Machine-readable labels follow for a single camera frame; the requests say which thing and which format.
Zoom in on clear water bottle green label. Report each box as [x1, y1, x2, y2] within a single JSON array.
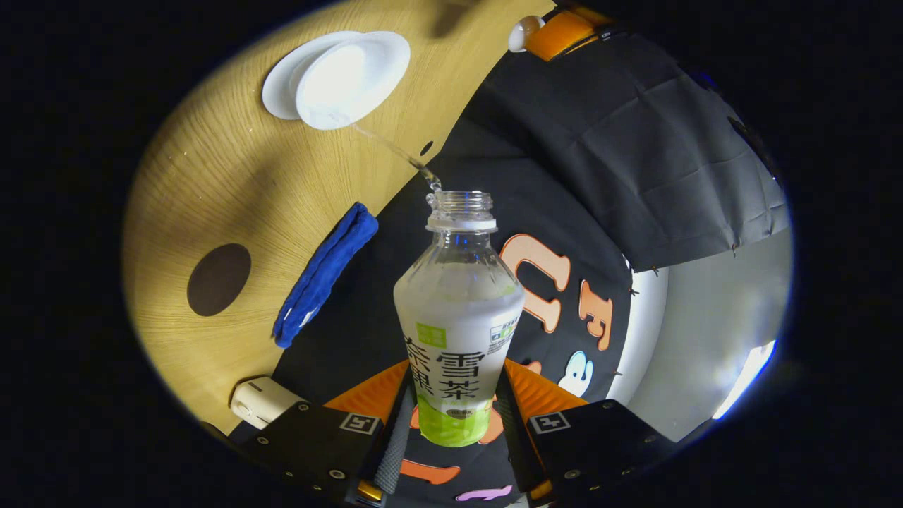
[[393, 189, 526, 449]]

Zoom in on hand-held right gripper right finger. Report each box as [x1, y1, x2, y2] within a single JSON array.
[[494, 356, 678, 505]]

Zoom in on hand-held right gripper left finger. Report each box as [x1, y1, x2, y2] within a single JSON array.
[[247, 360, 417, 505]]

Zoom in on white teacup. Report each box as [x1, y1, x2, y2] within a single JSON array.
[[295, 31, 411, 131]]

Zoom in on white toaster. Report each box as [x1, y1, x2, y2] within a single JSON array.
[[229, 376, 308, 431]]

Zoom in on white saucer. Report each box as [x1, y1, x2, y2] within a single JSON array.
[[261, 31, 368, 121]]

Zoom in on ceiling light panel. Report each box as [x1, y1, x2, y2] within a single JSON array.
[[713, 340, 777, 421]]

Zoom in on blue folded cloth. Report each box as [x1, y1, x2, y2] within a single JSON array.
[[273, 202, 380, 349]]

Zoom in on dark brown round coaster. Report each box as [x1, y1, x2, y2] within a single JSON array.
[[186, 243, 253, 318]]

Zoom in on black backdrop cloth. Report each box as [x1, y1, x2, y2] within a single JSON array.
[[272, 28, 791, 505]]

